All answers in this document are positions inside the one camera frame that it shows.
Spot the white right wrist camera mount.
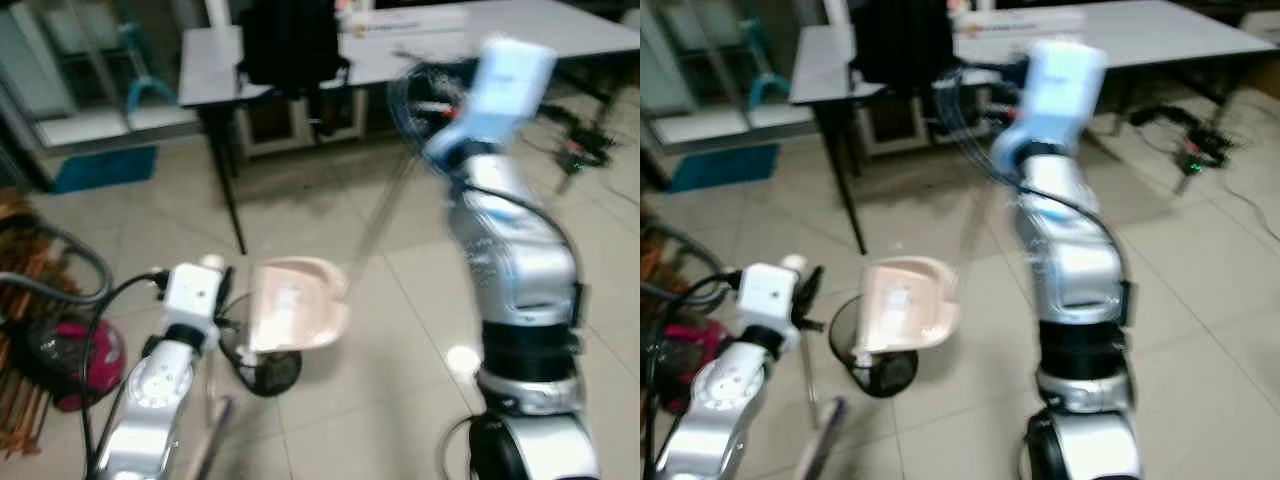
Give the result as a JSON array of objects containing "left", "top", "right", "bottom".
[
  {"left": 424, "top": 38, "right": 558, "bottom": 167},
  {"left": 990, "top": 38, "right": 1109, "bottom": 171}
]

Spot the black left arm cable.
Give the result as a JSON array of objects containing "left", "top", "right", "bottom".
[
  {"left": 78, "top": 270, "right": 169, "bottom": 473},
  {"left": 645, "top": 275, "right": 743, "bottom": 473}
]

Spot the thin grey broom stick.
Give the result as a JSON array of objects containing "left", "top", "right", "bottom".
[{"left": 348, "top": 160, "right": 421, "bottom": 293}]

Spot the brown wooden rack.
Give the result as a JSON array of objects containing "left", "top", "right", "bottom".
[
  {"left": 0, "top": 195, "right": 63, "bottom": 461},
  {"left": 640, "top": 205, "right": 683, "bottom": 306}
]

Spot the black bag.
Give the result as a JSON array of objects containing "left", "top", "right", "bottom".
[
  {"left": 848, "top": 0, "right": 961, "bottom": 91},
  {"left": 237, "top": 0, "right": 353, "bottom": 93}
]

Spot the dark purple flat slat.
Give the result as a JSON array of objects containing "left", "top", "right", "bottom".
[
  {"left": 803, "top": 395, "right": 852, "bottom": 480},
  {"left": 188, "top": 395, "right": 237, "bottom": 480}
]

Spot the black wire mesh bin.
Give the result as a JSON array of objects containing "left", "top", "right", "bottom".
[
  {"left": 828, "top": 295, "right": 920, "bottom": 400},
  {"left": 218, "top": 294, "right": 303, "bottom": 398}
]

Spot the white low cabinet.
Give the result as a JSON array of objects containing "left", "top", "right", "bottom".
[
  {"left": 235, "top": 90, "right": 373, "bottom": 158},
  {"left": 858, "top": 88, "right": 986, "bottom": 158}
]

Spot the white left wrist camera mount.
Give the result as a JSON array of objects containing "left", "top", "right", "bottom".
[
  {"left": 735, "top": 262, "right": 802, "bottom": 337},
  {"left": 160, "top": 262, "right": 223, "bottom": 333}
]

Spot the magenta round object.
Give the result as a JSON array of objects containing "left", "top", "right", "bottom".
[
  {"left": 658, "top": 320, "right": 733, "bottom": 413},
  {"left": 40, "top": 318, "right": 128, "bottom": 413}
]

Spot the teal stand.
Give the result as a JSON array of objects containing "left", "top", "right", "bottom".
[
  {"left": 120, "top": 22, "right": 181, "bottom": 116},
  {"left": 740, "top": 22, "right": 793, "bottom": 107}
]

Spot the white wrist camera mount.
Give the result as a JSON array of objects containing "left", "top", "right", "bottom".
[
  {"left": 424, "top": 38, "right": 558, "bottom": 167},
  {"left": 735, "top": 262, "right": 802, "bottom": 337},
  {"left": 990, "top": 38, "right": 1109, "bottom": 171},
  {"left": 160, "top": 262, "right": 223, "bottom": 333}
]

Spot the beige plastic dustpan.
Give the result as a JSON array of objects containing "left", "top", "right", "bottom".
[
  {"left": 245, "top": 256, "right": 352, "bottom": 354},
  {"left": 858, "top": 256, "right": 962, "bottom": 357}
]

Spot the blue box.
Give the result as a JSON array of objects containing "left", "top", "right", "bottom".
[
  {"left": 668, "top": 143, "right": 781, "bottom": 194},
  {"left": 52, "top": 145, "right": 159, "bottom": 194}
]

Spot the white table with black legs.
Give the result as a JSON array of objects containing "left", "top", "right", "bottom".
[
  {"left": 790, "top": 0, "right": 1280, "bottom": 257},
  {"left": 178, "top": 0, "right": 641, "bottom": 257}
]

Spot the flat white printed box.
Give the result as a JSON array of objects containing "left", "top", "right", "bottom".
[
  {"left": 955, "top": 8, "right": 1087, "bottom": 39},
  {"left": 340, "top": 8, "right": 471, "bottom": 41}
]

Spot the black power strip with cables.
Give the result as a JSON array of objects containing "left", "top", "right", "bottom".
[
  {"left": 1130, "top": 100, "right": 1238, "bottom": 197},
  {"left": 535, "top": 100, "right": 613, "bottom": 191}
]

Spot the grey flexible hose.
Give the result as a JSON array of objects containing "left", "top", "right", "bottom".
[
  {"left": 640, "top": 220, "right": 728, "bottom": 311},
  {"left": 0, "top": 215, "right": 113, "bottom": 307}
]

